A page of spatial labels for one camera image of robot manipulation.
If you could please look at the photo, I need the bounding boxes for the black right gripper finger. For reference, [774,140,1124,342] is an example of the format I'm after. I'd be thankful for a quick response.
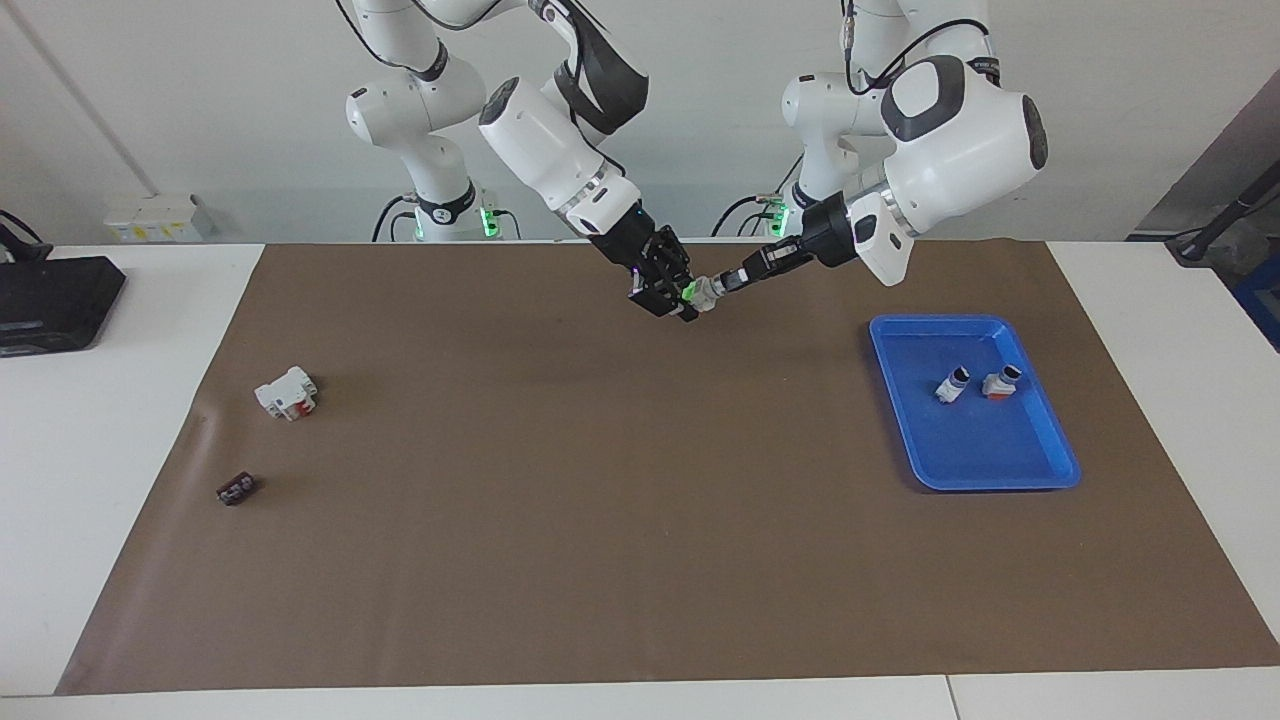
[628,266,701,323]
[652,228,696,293]

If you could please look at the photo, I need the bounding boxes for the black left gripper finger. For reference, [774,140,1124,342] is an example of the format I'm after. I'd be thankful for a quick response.
[714,238,809,288]
[718,252,814,297]

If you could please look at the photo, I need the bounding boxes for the brown table mat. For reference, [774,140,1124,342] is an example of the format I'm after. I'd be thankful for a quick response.
[55,238,1280,696]

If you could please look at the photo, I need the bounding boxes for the blue plastic tray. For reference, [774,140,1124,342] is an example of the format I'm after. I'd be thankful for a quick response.
[868,314,1083,493]

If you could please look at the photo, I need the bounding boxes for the white circuit breaker red parts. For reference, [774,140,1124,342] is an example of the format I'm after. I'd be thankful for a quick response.
[254,366,319,422]

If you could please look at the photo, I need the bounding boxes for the black tripod stand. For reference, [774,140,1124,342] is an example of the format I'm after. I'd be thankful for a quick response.
[1165,160,1280,266]

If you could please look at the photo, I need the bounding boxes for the blue crate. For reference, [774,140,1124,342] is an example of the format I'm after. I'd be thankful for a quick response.
[1232,262,1280,353]

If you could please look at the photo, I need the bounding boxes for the black electronics box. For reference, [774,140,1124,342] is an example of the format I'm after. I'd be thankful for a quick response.
[0,256,128,357]

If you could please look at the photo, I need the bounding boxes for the black left arm base cable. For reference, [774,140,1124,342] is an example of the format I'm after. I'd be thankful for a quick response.
[712,148,806,239]

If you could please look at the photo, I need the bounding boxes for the black arm base cable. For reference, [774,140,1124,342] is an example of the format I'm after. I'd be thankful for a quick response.
[372,192,417,243]
[712,148,806,239]

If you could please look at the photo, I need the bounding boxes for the black right arm base cable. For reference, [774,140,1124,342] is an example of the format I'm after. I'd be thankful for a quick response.
[372,192,417,243]

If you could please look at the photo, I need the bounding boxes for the white wall socket strip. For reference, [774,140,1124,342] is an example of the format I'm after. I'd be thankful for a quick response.
[103,194,216,244]

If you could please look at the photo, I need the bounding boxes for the black cable on electronics box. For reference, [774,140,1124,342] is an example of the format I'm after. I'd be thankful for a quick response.
[0,210,53,263]

